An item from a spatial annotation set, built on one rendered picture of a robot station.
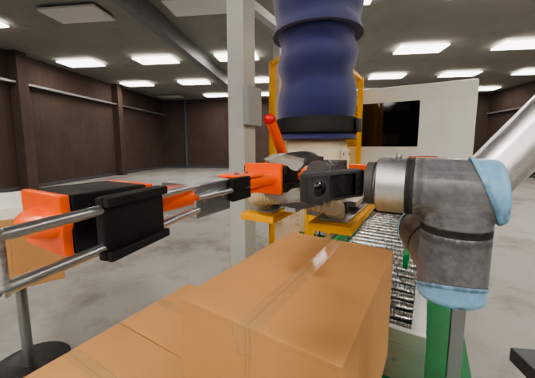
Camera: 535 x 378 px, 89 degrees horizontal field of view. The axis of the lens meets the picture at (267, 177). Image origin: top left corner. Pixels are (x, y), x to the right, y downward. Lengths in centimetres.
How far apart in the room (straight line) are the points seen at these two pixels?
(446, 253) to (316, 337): 29
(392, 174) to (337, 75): 35
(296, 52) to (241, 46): 159
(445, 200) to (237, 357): 51
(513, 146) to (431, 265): 26
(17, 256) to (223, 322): 131
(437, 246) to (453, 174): 10
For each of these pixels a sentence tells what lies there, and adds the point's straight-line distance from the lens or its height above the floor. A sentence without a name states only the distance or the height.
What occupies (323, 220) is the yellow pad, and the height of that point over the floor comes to 114.
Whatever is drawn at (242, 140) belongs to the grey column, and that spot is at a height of 135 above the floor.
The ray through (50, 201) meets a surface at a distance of 28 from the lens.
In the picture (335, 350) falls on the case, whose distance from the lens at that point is 59.
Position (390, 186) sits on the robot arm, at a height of 125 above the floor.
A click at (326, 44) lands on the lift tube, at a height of 154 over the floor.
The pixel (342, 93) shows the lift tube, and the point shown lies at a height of 144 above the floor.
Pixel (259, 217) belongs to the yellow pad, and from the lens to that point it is 69.
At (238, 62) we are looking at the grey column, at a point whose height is 195.
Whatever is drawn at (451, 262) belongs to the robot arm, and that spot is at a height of 115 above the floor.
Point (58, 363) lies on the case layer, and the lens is 138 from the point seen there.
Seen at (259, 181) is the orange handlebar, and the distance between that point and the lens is 46.
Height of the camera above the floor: 131
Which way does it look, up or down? 7 degrees down
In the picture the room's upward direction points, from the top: straight up
